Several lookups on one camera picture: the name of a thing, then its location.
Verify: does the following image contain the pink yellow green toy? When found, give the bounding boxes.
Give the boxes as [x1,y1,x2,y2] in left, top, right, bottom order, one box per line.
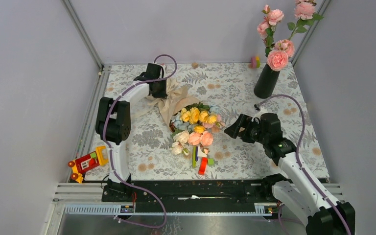
[248,56,260,69]

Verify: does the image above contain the colourful flower bouquet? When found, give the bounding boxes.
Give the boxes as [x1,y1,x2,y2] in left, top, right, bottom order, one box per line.
[145,78,225,156]

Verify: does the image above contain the pink rose stems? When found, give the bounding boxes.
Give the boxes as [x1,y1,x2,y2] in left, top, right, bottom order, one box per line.
[257,0,324,72]

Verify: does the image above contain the small brown object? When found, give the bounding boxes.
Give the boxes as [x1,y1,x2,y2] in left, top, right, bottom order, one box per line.
[191,62,198,69]

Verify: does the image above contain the red toy block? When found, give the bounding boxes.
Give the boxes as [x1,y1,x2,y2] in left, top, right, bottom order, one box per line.
[198,157,208,175]

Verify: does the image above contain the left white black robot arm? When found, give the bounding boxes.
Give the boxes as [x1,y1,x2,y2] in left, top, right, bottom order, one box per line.
[95,63,167,202]

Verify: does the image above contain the green long toy block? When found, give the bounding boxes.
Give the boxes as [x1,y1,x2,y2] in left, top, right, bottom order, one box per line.
[191,146,197,168]

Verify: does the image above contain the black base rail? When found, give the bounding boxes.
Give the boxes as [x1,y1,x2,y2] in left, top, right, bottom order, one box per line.
[102,177,328,214]

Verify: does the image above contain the black vase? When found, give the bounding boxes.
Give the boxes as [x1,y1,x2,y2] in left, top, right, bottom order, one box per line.
[254,64,280,99]

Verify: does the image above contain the floral patterned table mat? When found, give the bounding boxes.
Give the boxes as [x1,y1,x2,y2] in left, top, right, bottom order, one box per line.
[84,62,330,181]

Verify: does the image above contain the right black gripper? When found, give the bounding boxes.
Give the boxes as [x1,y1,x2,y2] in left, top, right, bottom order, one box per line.
[223,114,268,145]

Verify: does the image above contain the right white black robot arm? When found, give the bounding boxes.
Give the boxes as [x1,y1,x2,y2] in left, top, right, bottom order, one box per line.
[224,113,355,235]

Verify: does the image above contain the red yellow toy truck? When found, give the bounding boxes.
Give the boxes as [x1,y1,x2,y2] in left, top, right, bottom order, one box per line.
[68,146,108,184]

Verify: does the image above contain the white purple toy block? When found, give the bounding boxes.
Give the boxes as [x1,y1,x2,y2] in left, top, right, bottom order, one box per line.
[195,146,207,158]

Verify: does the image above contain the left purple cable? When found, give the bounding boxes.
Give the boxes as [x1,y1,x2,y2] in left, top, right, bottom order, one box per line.
[101,54,178,230]

